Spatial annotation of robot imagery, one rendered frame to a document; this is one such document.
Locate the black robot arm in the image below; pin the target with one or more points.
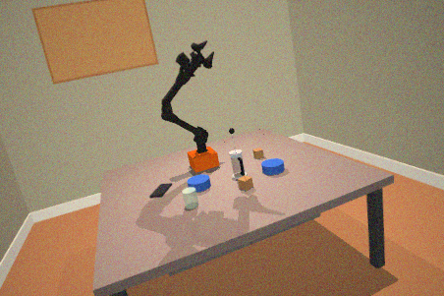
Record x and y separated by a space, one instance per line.
200 135

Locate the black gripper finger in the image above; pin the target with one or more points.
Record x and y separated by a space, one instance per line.
202 44
210 57

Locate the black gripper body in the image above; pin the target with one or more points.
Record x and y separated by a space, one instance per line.
198 59

